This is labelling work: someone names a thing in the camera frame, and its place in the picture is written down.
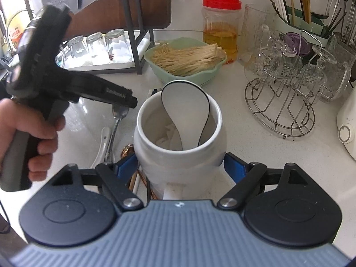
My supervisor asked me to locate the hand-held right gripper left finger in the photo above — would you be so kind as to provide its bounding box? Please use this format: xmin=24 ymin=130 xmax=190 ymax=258
xmin=50 ymin=153 xmax=144 ymax=211

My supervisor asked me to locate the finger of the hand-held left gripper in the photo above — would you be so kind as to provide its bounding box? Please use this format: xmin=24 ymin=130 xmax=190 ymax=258
xmin=79 ymin=72 xmax=139 ymax=109

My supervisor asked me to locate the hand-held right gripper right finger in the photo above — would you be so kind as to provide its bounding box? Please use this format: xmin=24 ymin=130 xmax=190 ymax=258
xmin=217 ymin=152 xmax=310 ymax=211

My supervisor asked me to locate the copper spoon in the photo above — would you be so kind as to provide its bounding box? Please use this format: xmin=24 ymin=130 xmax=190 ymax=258
xmin=124 ymin=144 xmax=152 ymax=201

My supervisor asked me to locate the steel spoon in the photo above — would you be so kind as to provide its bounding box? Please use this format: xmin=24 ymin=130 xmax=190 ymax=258
xmin=105 ymin=102 xmax=130 ymax=163

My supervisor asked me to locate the plain white ceramic spoon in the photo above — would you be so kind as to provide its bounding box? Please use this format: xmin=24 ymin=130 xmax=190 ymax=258
xmin=90 ymin=126 xmax=111 ymax=169

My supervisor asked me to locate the white ceramic mug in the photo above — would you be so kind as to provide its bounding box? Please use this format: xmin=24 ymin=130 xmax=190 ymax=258
xmin=133 ymin=80 xmax=227 ymax=200

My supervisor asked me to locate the bunch of hanging steel utensils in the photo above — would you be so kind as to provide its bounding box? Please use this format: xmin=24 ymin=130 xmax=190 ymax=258
xmin=320 ymin=0 xmax=356 ymax=45

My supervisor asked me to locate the person's left hand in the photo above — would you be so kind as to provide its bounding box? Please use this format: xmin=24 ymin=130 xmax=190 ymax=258
xmin=0 ymin=97 xmax=67 ymax=183

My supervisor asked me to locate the yellow bottle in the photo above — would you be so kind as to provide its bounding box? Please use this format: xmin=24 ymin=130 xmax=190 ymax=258
xmin=8 ymin=11 xmax=32 ymax=51

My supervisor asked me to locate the clear drinking glass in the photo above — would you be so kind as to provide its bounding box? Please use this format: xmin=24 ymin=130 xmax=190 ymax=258
xmin=86 ymin=32 xmax=108 ymax=59
xmin=67 ymin=36 xmax=86 ymax=60

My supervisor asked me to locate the white sponge block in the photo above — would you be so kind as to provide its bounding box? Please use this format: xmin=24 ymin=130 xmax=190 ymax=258
xmin=28 ymin=0 xmax=51 ymax=16

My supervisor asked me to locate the clear glass with red mark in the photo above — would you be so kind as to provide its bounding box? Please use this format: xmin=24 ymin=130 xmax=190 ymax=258
xmin=105 ymin=29 xmax=133 ymax=63

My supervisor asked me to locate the white drying tray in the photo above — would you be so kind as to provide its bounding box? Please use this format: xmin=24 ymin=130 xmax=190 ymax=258
xmin=63 ymin=30 xmax=152 ymax=71

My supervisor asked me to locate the black-rimmed white ceramic spoon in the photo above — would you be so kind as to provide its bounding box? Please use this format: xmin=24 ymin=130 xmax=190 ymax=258
xmin=161 ymin=81 xmax=210 ymax=149

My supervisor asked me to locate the black metal rack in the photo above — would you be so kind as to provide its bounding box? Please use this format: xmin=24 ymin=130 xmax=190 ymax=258
xmin=24 ymin=0 xmax=156 ymax=75

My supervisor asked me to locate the green plastic basket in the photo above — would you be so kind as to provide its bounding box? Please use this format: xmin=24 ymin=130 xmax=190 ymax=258
xmin=144 ymin=37 xmax=228 ymax=87

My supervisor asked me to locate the brown wooden cutting board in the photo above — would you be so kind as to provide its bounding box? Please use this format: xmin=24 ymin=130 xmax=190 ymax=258
xmin=63 ymin=0 xmax=172 ymax=43

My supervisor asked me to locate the patterned stem glass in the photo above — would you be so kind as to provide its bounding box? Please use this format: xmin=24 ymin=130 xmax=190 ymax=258
xmin=299 ymin=45 xmax=338 ymax=102

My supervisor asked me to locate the white kitchen appliance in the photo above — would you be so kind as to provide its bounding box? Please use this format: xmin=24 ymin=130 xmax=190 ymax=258
xmin=336 ymin=82 xmax=356 ymax=160

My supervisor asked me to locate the red-lidded plastic oil jar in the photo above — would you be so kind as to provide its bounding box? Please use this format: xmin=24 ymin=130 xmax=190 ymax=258
xmin=202 ymin=0 xmax=242 ymax=64

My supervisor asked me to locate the purple lid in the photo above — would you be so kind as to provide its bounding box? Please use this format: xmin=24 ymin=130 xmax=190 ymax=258
xmin=284 ymin=32 xmax=310 ymax=57

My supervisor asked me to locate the textured glass pitcher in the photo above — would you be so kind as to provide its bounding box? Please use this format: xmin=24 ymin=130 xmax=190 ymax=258
xmin=239 ymin=4 xmax=279 ymax=67

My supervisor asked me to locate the green utensil caddy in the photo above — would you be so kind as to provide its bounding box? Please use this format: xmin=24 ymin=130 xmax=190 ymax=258
xmin=277 ymin=5 xmax=338 ymax=39

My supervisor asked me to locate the bunch of assorted chopsticks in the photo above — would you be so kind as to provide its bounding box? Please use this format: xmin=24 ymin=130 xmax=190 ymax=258
xmin=268 ymin=0 xmax=312 ymax=24

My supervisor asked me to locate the steel wire cup rack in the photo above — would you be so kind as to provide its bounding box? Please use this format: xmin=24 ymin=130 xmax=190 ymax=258
xmin=244 ymin=37 xmax=324 ymax=139

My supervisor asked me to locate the textured glass mug with handle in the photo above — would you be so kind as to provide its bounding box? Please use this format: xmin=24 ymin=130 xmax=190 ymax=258
xmin=320 ymin=33 xmax=356 ymax=102

